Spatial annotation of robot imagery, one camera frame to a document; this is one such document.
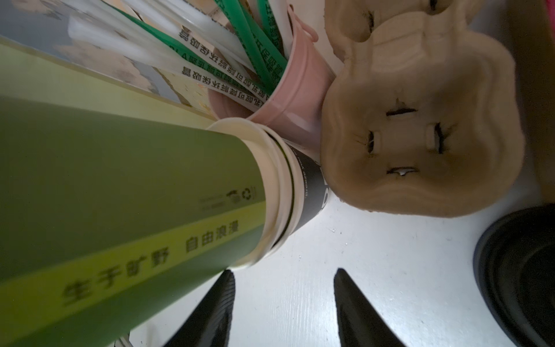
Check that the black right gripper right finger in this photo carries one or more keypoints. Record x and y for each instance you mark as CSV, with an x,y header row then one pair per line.
x,y
359,324

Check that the green white paper gift bag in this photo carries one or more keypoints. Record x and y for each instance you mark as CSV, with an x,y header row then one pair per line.
x,y
40,62

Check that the black plastic cup lid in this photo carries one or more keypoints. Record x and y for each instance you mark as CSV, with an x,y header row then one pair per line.
x,y
513,265

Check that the green wrapped straw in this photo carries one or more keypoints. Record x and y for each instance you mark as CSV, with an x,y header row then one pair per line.
x,y
266,59

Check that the green paper coffee cup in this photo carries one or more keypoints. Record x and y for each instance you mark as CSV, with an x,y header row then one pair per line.
x,y
107,220

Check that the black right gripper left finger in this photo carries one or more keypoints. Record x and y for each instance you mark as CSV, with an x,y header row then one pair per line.
x,y
210,323

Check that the brown pulp cup carrier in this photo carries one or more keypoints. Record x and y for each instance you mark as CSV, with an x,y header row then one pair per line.
x,y
422,119

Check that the stack of paper cups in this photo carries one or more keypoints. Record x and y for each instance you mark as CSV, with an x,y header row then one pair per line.
x,y
309,190

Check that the white wrapped straw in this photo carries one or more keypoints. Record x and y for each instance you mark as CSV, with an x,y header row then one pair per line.
x,y
130,40

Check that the pink straw holder cup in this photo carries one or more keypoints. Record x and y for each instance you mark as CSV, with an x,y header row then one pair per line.
x,y
294,110

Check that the brown cardboard napkin box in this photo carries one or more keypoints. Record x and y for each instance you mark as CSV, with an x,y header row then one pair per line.
x,y
532,29

